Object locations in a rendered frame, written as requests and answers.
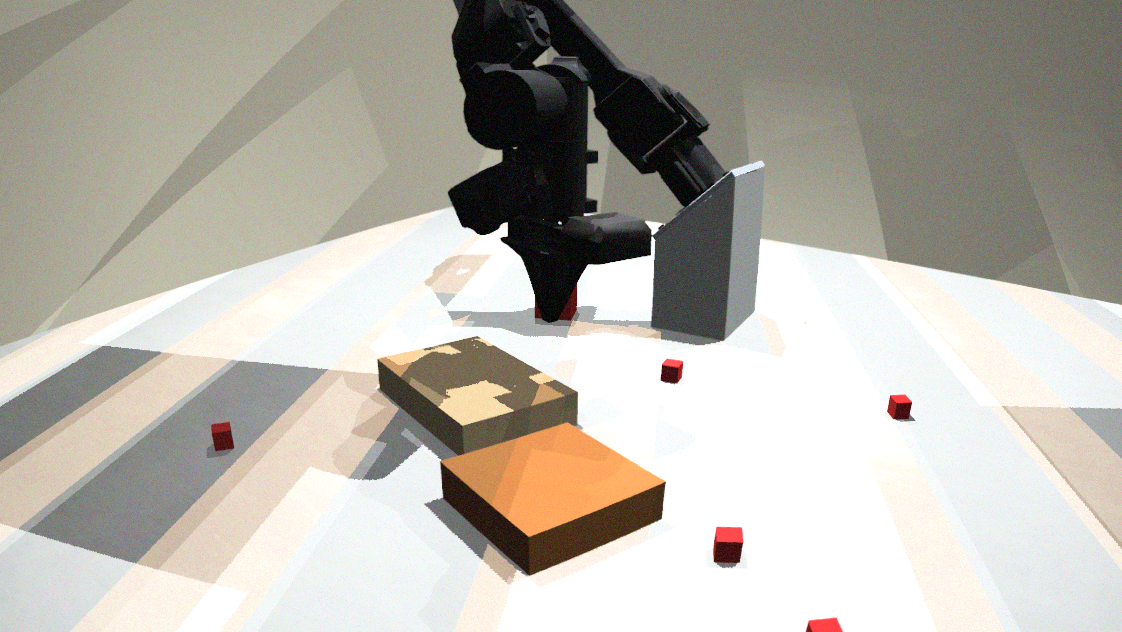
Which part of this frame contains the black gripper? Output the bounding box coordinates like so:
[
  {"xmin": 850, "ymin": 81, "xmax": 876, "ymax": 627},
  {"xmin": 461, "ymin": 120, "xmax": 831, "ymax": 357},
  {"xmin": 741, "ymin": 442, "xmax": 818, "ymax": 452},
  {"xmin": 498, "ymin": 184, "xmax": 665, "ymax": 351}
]
[{"xmin": 500, "ymin": 138, "xmax": 652, "ymax": 323}]

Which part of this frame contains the orange square block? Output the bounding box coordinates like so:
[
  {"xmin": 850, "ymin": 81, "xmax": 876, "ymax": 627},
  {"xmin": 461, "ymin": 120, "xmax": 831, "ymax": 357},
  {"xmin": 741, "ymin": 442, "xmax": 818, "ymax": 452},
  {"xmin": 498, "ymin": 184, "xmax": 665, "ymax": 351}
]
[{"xmin": 440, "ymin": 423, "xmax": 666, "ymax": 576}]

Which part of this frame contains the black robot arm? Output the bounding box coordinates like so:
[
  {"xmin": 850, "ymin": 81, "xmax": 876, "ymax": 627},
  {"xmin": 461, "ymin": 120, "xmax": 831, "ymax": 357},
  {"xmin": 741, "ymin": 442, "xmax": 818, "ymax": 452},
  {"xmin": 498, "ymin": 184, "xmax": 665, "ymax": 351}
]
[{"xmin": 448, "ymin": 0, "xmax": 725, "ymax": 235}]

